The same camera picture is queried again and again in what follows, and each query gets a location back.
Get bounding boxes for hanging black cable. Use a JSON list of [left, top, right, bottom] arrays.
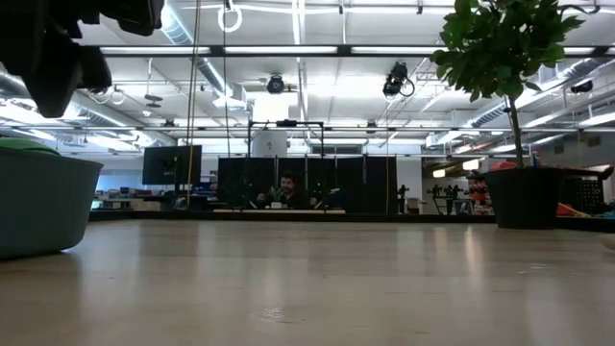
[[221, 0, 232, 158]]

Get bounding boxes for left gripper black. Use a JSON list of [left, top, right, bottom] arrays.
[[0, 28, 114, 119]]

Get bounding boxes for black tripod stands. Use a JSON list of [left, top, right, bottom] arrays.
[[427, 184, 465, 216]]

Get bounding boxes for black computer monitor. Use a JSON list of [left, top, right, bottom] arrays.
[[142, 144, 204, 186]]

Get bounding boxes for teal plastic tupperware container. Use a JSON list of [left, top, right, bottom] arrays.
[[0, 145, 104, 260]]

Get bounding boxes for black partition panels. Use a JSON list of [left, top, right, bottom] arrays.
[[217, 155, 399, 215]]

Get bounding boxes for green leafy potted plant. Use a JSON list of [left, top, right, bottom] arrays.
[[430, 0, 585, 169]]

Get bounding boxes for white cable ring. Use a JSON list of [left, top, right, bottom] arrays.
[[216, 0, 244, 35]]

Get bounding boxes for black aluminium table frame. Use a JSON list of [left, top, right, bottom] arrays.
[[88, 209, 615, 233]]

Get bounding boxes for person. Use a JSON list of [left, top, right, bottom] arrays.
[[257, 172, 318, 210]]

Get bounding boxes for black overhead frame bar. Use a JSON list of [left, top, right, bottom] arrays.
[[98, 44, 615, 58]]

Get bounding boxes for black perforated crate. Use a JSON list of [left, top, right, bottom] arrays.
[[559, 165, 615, 216]]

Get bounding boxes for black plant pot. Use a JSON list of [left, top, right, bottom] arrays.
[[483, 166, 563, 230]]

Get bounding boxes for black metal stand frame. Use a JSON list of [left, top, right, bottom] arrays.
[[246, 119, 326, 160]]

